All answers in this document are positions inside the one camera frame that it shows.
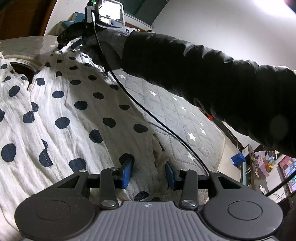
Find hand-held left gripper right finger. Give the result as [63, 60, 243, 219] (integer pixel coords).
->
[165, 162, 244, 211]

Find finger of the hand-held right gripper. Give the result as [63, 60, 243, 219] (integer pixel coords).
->
[57, 25, 89, 49]
[70, 37, 85, 50]

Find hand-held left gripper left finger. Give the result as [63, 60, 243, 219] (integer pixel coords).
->
[55, 159, 135, 211]

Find white polka dot pants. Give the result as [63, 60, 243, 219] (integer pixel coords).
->
[0, 43, 171, 241]

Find person's right forearm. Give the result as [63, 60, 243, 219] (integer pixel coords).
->
[121, 32, 296, 160]

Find person's right hand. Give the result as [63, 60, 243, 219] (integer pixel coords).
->
[80, 30, 130, 70]

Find grey star quilted table cover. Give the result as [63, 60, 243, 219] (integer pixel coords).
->
[0, 35, 226, 176]

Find black round induction cooker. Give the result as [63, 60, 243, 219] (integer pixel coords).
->
[9, 61, 30, 90]

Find blue plastic container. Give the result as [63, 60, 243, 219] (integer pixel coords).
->
[231, 152, 246, 167]

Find cluttered side desk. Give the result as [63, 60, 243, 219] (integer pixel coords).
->
[240, 144, 280, 189]

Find television screen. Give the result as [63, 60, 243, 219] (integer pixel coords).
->
[277, 155, 296, 195]

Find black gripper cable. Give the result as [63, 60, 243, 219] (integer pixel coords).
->
[92, 7, 212, 175]

